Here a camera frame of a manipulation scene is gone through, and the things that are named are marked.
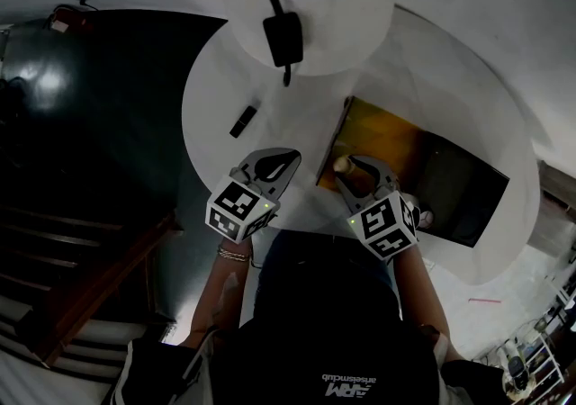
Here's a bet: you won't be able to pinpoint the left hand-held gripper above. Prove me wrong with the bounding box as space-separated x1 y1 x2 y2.
206 148 302 245

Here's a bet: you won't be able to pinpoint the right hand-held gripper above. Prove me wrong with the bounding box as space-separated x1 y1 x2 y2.
335 157 419 262

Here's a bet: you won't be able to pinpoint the yellow box tray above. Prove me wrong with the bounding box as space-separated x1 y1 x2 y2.
314 95 433 215

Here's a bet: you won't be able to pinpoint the small black stick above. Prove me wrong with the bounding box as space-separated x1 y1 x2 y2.
228 104 258 139

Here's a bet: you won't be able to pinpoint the black box lid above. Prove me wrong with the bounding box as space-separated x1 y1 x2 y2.
411 130 511 249

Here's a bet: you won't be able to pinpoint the person's right forearm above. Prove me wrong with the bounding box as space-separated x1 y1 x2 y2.
393 254 451 364

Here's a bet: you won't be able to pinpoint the person's left forearm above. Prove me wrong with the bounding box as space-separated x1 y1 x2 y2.
188 238 252 346

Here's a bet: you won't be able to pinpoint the white round table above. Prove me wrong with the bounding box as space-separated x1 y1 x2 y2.
182 4 541 287

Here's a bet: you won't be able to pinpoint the person's legs in jeans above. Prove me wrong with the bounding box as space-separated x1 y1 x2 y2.
254 230 400 305

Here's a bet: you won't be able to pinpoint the white table lamp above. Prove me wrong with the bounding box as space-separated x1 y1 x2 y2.
211 0 401 77

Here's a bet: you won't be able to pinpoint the wooden staircase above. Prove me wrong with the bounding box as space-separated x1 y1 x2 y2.
0 204 181 368

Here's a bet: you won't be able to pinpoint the red fire extinguisher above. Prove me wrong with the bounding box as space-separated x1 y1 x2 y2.
44 2 95 33

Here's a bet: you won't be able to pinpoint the gold chain bracelet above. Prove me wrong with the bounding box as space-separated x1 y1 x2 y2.
217 246 251 264

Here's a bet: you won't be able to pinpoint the black lamp cable with switch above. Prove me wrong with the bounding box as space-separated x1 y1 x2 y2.
247 0 328 88

